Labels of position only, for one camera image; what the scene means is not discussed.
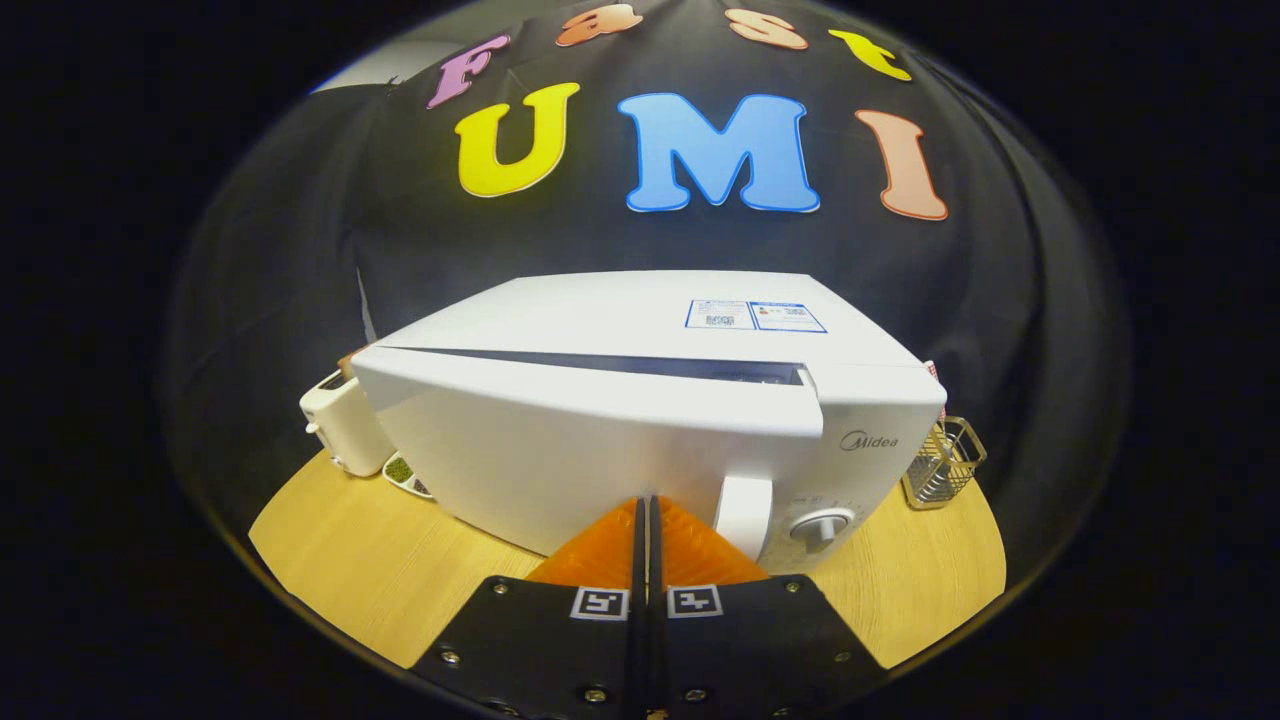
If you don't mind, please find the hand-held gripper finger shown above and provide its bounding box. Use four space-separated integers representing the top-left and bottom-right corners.
648 495 889 720
412 495 649 720

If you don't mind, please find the white microwave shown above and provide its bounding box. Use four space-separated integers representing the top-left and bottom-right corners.
350 270 949 576

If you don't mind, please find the white divided snack tray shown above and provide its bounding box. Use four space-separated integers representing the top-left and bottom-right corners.
383 452 436 501

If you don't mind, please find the white toaster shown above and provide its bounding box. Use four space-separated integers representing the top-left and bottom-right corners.
300 372 393 478

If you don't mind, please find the metal wire holder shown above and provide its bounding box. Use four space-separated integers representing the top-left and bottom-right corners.
902 417 988 511

